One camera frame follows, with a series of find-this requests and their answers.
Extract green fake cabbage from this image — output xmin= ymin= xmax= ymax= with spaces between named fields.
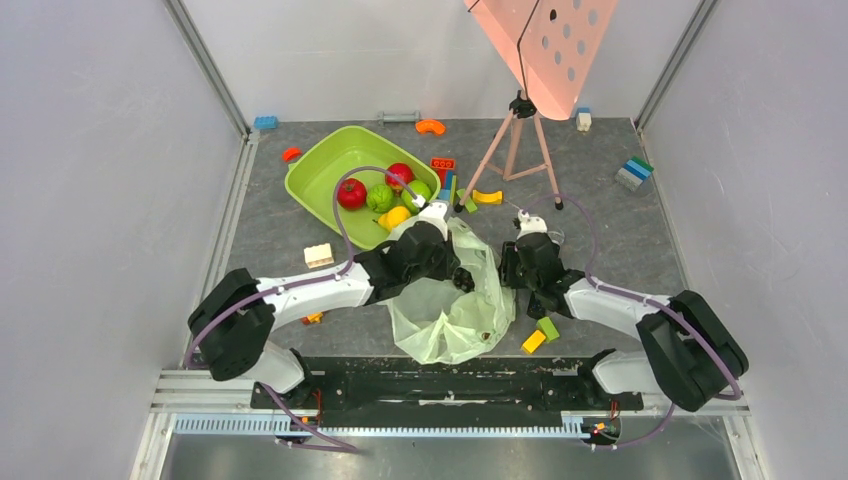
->
xmin=366 ymin=184 xmax=395 ymax=214

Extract pale green plastic bag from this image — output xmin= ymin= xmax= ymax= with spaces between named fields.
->
xmin=384 ymin=218 xmax=516 ymax=364

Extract dark fake grape bunch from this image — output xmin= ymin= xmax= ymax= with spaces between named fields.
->
xmin=451 ymin=267 xmax=475 ymax=293

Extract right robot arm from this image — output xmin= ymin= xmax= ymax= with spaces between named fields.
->
xmin=499 ymin=233 xmax=749 ymax=412

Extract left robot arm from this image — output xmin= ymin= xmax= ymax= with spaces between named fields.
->
xmin=187 ymin=219 xmax=459 ymax=408

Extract green fake apple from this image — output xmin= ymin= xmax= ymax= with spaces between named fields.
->
xmin=401 ymin=179 xmax=432 ymax=215

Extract red fake pomegranate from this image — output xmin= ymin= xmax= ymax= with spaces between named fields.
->
xmin=384 ymin=162 xmax=416 ymax=195

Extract red fake tomato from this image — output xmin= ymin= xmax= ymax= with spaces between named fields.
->
xmin=336 ymin=178 xmax=367 ymax=211

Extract light green wooden block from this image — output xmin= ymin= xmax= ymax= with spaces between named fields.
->
xmin=536 ymin=316 xmax=560 ymax=343

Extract blue green toy block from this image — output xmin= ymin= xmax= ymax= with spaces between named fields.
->
xmin=437 ymin=170 xmax=457 ymax=204

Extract long green block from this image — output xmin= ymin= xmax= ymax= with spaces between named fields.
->
xmin=457 ymin=189 xmax=478 ymax=213

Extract yellow wooden block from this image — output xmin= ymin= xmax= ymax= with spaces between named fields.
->
xmin=521 ymin=330 xmax=547 ymax=355

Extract yellow arch block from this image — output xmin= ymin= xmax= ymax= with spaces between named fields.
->
xmin=471 ymin=190 xmax=504 ymax=205

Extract red toy brick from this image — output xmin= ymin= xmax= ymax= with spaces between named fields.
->
xmin=430 ymin=157 xmax=456 ymax=188

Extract white toy brick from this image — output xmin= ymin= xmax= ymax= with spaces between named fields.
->
xmin=303 ymin=243 xmax=335 ymax=269

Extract green plastic basin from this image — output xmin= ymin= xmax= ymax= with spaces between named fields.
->
xmin=285 ymin=125 xmax=442 ymax=250

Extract orange small toy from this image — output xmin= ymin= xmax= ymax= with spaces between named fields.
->
xmin=301 ymin=312 xmax=324 ymax=325

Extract orange arch block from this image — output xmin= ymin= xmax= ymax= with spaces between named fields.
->
xmin=415 ymin=119 xmax=447 ymax=136

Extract stacked grey blue green bricks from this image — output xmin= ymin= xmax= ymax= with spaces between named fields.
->
xmin=614 ymin=156 xmax=654 ymax=193

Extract white blue small block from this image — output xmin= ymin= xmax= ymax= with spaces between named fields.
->
xmin=575 ymin=107 xmax=592 ymax=132

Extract pink tripod stand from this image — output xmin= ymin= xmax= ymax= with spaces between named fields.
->
xmin=453 ymin=89 xmax=564 ymax=213

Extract red round block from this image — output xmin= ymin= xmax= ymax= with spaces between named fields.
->
xmin=281 ymin=147 xmax=302 ymax=164

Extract blue toy brick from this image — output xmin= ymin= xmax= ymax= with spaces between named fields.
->
xmin=253 ymin=115 xmax=279 ymax=131

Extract pink perforated board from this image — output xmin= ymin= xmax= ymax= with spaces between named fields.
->
xmin=464 ymin=0 xmax=618 ymax=120

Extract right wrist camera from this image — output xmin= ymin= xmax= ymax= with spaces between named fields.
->
xmin=514 ymin=210 xmax=548 ymax=239

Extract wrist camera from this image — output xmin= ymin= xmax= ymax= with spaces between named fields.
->
xmin=414 ymin=199 xmax=453 ymax=239
xmin=514 ymin=210 xmax=548 ymax=239

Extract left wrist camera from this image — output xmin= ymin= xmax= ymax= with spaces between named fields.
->
xmin=414 ymin=199 xmax=453 ymax=239

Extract grey metal handle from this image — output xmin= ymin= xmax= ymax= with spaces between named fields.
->
xmin=377 ymin=110 xmax=421 ymax=125

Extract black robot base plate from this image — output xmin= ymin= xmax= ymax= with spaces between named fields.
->
xmin=282 ymin=356 xmax=644 ymax=428

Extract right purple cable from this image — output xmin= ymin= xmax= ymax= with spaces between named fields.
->
xmin=529 ymin=192 xmax=743 ymax=452

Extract purple cable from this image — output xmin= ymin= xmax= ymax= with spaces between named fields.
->
xmin=182 ymin=165 xmax=429 ymax=455
xmin=529 ymin=192 xmax=743 ymax=452

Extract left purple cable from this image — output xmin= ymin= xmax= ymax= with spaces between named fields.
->
xmin=182 ymin=165 xmax=429 ymax=455

